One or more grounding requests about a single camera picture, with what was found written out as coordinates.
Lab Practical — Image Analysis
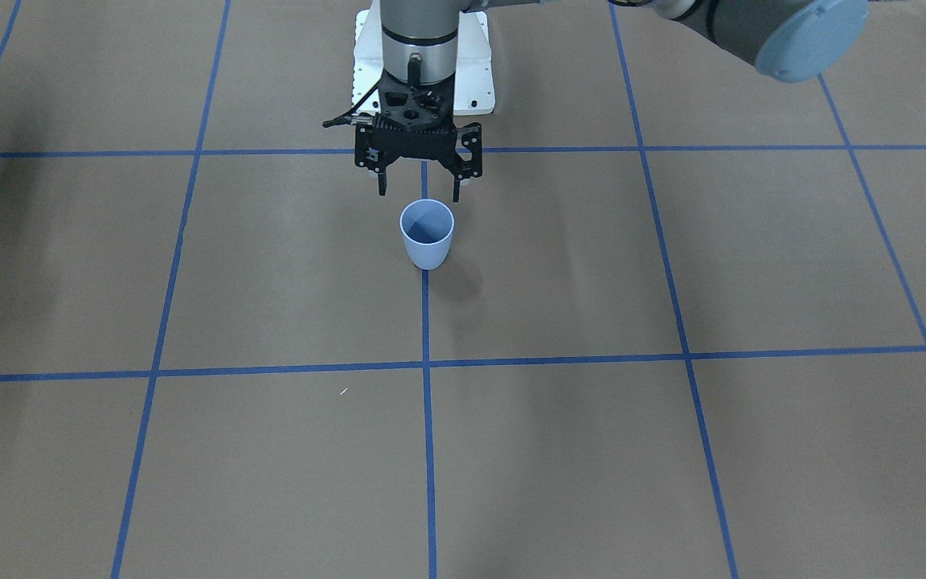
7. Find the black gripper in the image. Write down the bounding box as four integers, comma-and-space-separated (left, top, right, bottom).
353, 71, 484, 203

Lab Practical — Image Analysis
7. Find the light blue plastic cup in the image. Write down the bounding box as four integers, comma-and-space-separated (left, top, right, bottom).
398, 199, 455, 271

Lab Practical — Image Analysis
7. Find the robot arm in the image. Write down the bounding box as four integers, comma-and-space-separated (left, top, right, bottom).
327, 1, 870, 202

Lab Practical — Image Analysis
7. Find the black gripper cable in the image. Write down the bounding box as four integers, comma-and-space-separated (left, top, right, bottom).
322, 80, 383, 129

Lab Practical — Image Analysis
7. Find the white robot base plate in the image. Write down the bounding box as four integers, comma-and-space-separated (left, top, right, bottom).
350, 1, 496, 117

